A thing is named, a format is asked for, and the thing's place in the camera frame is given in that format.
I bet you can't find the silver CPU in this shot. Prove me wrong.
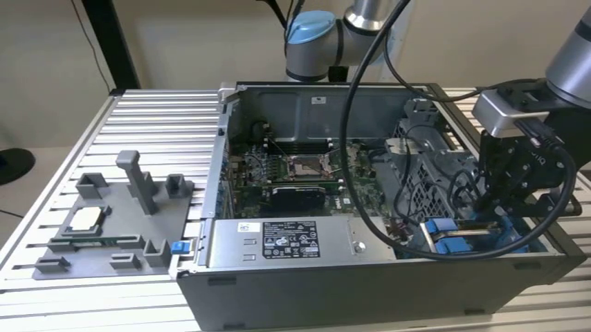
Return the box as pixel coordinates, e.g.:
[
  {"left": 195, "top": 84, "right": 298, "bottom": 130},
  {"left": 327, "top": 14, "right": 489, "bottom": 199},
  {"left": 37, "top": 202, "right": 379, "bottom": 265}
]
[{"left": 69, "top": 207, "right": 107, "bottom": 233}]

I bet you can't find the CPU socket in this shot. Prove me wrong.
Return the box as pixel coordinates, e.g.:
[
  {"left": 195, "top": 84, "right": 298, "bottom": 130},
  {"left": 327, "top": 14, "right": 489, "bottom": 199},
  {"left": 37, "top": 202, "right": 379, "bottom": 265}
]
[{"left": 287, "top": 154, "right": 331, "bottom": 176}]

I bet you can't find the black disk wire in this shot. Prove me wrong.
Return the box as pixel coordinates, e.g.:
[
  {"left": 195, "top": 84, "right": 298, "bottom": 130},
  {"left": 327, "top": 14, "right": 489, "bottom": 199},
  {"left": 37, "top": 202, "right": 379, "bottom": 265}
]
[
  {"left": 449, "top": 167, "right": 494, "bottom": 213},
  {"left": 393, "top": 124, "right": 464, "bottom": 223}
]

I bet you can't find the green motherboard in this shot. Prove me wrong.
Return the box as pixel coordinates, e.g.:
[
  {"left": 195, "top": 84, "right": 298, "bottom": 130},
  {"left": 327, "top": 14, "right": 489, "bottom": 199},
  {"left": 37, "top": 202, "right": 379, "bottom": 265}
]
[{"left": 225, "top": 138, "right": 387, "bottom": 223}]

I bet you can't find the coloured power wire bundle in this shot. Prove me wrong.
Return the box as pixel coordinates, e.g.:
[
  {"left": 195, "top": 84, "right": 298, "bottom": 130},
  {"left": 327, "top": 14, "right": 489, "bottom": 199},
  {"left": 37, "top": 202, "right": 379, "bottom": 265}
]
[{"left": 386, "top": 220, "right": 418, "bottom": 240}]

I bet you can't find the metal disk bay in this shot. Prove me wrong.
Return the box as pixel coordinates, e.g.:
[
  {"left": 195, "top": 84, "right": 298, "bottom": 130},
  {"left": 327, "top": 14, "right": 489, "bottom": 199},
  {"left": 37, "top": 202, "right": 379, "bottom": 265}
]
[{"left": 382, "top": 98, "right": 512, "bottom": 228}]

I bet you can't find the black round stand base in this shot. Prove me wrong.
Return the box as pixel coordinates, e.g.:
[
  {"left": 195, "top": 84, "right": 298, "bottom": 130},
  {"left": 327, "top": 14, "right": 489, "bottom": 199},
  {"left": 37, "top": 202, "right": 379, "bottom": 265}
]
[{"left": 0, "top": 147, "right": 38, "bottom": 186}]

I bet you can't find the green RAM stick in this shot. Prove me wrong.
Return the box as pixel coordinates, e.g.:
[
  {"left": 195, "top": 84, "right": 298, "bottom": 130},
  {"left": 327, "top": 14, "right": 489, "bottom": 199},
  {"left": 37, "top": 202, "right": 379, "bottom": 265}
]
[{"left": 50, "top": 234, "right": 143, "bottom": 246}]

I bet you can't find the thick black camera cable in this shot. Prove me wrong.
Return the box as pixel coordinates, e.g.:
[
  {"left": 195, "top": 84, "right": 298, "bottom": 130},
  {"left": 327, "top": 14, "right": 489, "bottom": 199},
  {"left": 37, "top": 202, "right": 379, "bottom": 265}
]
[{"left": 341, "top": 0, "right": 580, "bottom": 261}]

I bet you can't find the black graphics card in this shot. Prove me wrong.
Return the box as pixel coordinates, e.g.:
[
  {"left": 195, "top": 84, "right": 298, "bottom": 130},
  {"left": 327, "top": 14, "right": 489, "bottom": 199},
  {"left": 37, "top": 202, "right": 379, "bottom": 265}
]
[{"left": 269, "top": 184, "right": 327, "bottom": 212}]

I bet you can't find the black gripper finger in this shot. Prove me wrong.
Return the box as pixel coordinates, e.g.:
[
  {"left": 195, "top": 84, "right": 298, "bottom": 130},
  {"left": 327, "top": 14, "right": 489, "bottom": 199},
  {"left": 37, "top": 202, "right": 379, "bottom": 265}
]
[
  {"left": 476, "top": 130, "right": 520, "bottom": 213},
  {"left": 497, "top": 187, "right": 582, "bottom": 219}
]

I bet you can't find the black upright post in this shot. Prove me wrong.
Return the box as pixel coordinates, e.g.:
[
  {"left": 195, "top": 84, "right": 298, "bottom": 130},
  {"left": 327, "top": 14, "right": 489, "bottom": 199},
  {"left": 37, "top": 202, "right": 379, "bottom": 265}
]
[{"left": 81, "top": 0, "right": 143, "bottom": 91}]

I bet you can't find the silver power supply unit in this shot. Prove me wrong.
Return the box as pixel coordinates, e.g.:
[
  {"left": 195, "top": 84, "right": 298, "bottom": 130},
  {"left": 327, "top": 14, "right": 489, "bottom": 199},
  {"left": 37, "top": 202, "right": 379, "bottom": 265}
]
[{"left": 205, "top": 216, "right": 401, "bottom": 271}]

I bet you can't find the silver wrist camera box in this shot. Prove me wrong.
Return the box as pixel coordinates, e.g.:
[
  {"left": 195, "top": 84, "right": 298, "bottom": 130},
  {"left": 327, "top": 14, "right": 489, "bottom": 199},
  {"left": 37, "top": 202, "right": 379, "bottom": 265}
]
[{"left": 472, "top": 88, "right": 554, "bottom": 139}]

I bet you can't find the hard disk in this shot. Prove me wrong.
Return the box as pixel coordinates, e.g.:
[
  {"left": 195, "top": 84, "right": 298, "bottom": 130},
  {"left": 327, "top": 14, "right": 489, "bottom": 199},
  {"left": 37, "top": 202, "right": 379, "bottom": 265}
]
[{"left": 421, "top": 216, "right": 512, "bottom": 255}]

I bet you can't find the black PC case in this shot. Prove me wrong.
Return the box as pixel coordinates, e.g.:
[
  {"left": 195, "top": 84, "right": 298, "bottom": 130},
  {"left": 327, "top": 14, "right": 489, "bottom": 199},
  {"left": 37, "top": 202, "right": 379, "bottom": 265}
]
[{"left": 169, "top": 81, "right": 589, "bottom": 332}]

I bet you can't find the black RAM slot row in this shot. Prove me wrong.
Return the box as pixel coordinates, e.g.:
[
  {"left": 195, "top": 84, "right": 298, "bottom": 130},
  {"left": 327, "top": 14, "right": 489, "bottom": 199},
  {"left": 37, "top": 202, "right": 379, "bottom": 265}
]
[{"left": 265, "top": 137, "right": 338, "bottom": 154}]

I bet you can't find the grey parts rack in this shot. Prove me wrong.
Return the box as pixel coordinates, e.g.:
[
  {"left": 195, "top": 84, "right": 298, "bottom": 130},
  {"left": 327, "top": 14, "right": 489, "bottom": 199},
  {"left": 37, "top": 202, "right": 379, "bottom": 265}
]
[{"left": 33, "top": 149, "right": 198, "bottom": 282}]

